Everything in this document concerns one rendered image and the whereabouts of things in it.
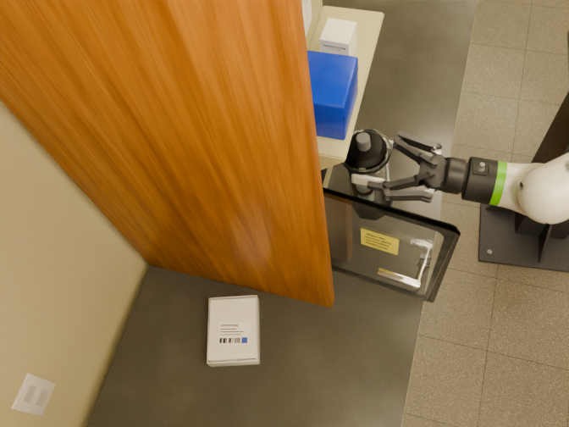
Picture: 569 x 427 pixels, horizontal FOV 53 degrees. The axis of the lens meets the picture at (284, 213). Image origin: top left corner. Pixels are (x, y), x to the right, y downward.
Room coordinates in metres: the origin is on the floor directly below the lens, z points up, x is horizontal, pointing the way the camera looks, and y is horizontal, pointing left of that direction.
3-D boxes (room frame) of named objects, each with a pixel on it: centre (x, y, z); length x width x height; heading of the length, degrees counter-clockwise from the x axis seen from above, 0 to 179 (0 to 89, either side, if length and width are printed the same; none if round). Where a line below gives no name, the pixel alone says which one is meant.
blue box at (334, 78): (0.57, -0.10, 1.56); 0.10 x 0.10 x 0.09; 61
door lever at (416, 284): (0.36, -0.20, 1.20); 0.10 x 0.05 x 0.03; 55
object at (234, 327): (0.41, 0.19, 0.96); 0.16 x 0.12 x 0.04; 169
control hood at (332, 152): (0.63, -0.14, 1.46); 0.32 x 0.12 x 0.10; 151
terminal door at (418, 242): (0.43, -0.16, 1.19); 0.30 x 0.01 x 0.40; 55
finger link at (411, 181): (0.54, -0.27, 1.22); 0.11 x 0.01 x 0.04; 89
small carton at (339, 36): (0.67, -0.16, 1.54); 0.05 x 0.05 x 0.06; 58
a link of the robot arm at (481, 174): (0.51, -0.41, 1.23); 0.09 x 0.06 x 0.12; 152
